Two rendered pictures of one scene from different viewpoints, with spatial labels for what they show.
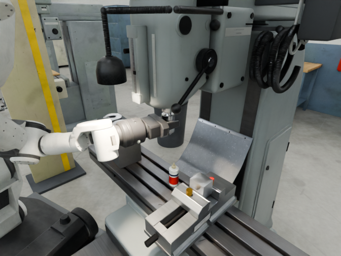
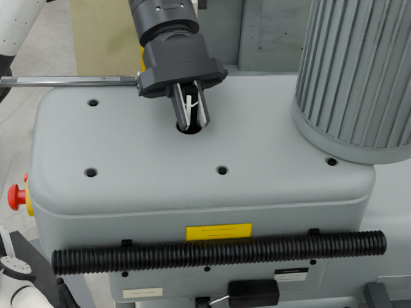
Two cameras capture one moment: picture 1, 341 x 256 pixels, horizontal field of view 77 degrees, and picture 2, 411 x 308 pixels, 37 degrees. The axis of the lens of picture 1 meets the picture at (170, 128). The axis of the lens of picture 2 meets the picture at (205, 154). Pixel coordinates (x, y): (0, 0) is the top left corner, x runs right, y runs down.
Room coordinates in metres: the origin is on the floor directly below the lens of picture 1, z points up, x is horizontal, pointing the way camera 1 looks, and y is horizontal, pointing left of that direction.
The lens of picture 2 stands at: (0.16, -0.37, 2.45)
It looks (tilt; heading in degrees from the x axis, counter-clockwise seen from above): 43 degrees down; 34
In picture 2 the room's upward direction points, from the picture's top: 4 degrees clockwise
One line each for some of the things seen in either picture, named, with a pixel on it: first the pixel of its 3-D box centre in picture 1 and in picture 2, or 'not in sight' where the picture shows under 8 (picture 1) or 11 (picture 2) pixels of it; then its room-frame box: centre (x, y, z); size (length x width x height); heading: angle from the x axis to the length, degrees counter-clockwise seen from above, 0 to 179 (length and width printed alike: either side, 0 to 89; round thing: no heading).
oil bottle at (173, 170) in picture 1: (173, 173); not in sight; (0.71, -0.01, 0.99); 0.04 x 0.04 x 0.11
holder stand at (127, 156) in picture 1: (118, 137); not in sight; (0.94, 0.26, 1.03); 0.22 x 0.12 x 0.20; 38
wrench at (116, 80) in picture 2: not in sight; (83, 80); (0.67, 0.19, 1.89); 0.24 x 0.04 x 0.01; 131
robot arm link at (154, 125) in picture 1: (144, 129); not in sight; (0.65, 0.09, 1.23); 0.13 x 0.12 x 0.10; 33
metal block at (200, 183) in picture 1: (201, 186); not in sight; (0.57, -0.11, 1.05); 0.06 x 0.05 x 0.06; 44
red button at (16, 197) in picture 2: not in sight; (19, 197); (0.52, 0.20, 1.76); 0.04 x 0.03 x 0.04; 43
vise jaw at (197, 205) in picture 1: (190, 199); not in sight; (0.53, -0.07, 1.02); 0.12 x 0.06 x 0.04; 44
